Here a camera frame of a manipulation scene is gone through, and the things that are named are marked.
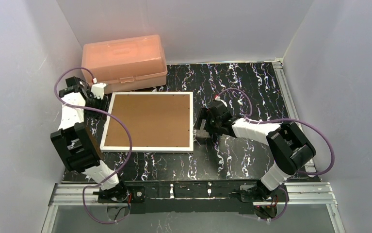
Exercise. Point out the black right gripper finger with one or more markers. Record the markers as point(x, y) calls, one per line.
point(202, 117)
point(202, 136)

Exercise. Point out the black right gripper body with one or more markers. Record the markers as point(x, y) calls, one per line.
point(203, 123)

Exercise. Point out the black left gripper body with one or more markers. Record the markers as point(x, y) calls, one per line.
point(95, 105)

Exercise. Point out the white picture frame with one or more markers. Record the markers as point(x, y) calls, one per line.
point(150, 149)

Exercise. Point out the brown backing board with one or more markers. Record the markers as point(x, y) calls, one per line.
point(147, 119)

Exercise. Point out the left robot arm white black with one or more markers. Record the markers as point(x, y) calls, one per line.
point(73, 141)

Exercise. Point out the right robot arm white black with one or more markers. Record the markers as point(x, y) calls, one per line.
point(274, 177)

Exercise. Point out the pink plastic storage box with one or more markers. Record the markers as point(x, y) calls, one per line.
point(126, 64)

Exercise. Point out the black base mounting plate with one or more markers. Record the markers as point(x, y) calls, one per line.
point(237, 196)

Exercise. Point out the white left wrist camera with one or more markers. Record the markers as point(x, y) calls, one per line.
point(98, 89)

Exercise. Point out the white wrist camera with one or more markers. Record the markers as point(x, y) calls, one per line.
point(98, 89)
point(217, 98)

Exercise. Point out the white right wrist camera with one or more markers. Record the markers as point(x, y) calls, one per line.
point(217, 98)

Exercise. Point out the aluminium front rail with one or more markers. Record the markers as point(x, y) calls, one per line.
point(312, 208)

